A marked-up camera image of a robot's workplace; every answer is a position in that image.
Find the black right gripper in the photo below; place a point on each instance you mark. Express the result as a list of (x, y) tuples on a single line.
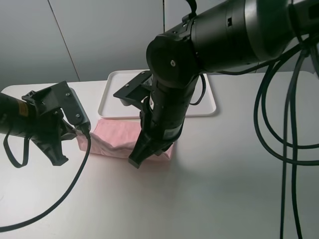
[(162, 120)]

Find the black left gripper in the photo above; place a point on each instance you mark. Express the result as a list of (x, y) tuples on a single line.
[(49, 126)]

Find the pink towel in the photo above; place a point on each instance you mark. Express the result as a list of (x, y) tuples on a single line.
[(114, 138)]

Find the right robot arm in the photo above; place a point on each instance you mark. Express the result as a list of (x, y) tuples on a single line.
[(231, 34)]

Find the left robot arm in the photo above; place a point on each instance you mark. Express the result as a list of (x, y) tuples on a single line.
[(21, 119)]

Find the white rectangular plastic tray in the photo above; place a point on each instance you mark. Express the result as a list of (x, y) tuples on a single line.
[(111, 107)]

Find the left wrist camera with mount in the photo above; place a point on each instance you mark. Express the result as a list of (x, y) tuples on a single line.
[(62, 97)]

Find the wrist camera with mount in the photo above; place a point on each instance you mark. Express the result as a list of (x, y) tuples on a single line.
[(62, 97), (134, 92)]

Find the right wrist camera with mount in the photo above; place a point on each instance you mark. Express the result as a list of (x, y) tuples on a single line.
[(134, 92)]

